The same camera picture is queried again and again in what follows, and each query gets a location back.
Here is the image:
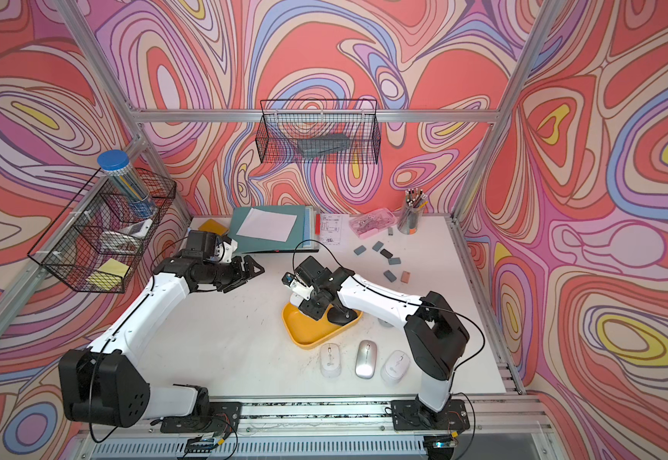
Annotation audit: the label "black wire basket back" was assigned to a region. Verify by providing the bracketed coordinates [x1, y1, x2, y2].
[255, 97, 382, 165]

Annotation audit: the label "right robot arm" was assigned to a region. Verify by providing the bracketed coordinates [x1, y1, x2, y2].
[281, 256, 470, 430]

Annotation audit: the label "black wire basket left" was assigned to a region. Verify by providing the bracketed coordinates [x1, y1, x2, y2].
[28, 168, 177, 293]

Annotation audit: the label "pink plastic clip box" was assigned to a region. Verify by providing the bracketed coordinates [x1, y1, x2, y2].
[348, 208, 396, 240]

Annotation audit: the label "mesh pen cup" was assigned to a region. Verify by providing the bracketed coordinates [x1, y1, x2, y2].
[397, 189, 428, 235]

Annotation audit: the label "small white mouse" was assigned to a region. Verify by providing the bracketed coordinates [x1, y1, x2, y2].
[320, 343, 341, 379]

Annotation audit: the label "green folder stack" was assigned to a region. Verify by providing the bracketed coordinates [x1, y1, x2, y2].
[228, 205, 318, 254]

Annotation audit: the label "printed instruction sheet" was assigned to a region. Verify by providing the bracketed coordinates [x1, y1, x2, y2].
[318, 214, 349, 252]

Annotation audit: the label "blue lid pencil jar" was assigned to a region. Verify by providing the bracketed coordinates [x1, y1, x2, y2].
[97, 149, 157, 220]

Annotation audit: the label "silver grey mouse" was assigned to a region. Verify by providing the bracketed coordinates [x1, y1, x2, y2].
[355, 340, 378, 380]

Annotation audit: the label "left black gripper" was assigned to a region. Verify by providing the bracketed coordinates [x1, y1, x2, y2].
[202, 253, 264, 292]

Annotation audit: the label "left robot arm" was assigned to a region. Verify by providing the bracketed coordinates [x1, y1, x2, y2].
[58, 230, 265, 427]

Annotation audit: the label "white mouse with logo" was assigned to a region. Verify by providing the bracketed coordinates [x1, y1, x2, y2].
[381, 350, 410, 386]

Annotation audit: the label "yellow storage box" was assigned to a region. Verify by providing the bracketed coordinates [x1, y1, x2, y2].
[281, 304, 363, 350]

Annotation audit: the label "white paper sheet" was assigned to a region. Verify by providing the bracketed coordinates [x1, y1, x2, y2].
[236, 208, 297, 243]

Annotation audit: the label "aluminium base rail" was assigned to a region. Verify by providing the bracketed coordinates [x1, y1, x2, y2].
[63, 395, 568, 459]

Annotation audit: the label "black wire basket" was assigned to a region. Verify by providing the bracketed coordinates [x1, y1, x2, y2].
[28, 168, 177, 293]
[255, 97, 382, 165]

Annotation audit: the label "yellow sticky notes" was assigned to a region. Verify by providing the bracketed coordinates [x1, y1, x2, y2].
[88, 258, 129, 291]

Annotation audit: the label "white tape dispenser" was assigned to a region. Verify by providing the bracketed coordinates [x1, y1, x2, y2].
[99, 218, 153, 255]

